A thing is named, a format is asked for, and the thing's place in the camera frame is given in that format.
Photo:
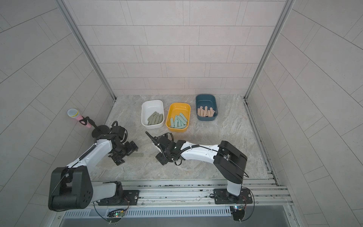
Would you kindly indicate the dark teal storage box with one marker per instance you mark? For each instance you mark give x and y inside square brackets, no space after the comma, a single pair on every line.
[208,100]

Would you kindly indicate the yellow storage box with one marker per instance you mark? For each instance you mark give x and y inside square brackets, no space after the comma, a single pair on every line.
[174,110]

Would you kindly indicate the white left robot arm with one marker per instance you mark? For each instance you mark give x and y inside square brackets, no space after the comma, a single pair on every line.
[71,186]

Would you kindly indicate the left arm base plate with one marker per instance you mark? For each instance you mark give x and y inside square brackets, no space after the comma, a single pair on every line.
[127,198]

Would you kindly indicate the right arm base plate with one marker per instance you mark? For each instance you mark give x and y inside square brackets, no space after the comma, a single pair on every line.
[222,196]

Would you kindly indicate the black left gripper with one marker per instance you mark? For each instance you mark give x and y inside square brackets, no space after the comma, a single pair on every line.
[120,158]

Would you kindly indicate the left circuit board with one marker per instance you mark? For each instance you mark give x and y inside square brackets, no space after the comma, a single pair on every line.
[119,213]

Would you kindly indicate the white storage box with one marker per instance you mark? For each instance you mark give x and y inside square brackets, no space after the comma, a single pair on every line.
[148,108]

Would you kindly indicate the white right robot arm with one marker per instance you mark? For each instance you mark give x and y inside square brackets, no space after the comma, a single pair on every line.
[228,160]

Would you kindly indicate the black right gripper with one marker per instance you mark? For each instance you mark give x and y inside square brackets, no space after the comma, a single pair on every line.
[161,158]

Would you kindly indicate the right circuit board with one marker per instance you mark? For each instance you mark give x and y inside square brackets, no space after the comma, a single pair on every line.
[238,212]

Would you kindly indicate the circuit board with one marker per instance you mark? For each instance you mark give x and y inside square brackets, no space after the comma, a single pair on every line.
[238,212]
[119,213]

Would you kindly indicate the aluminium rail frame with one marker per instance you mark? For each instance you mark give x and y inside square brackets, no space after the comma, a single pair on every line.
[196,192]

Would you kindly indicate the pink toy microphone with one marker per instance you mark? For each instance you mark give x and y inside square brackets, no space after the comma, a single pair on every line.
[75,114]

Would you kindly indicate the black microphone stand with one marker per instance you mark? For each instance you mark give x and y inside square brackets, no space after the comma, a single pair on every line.
[98,130]

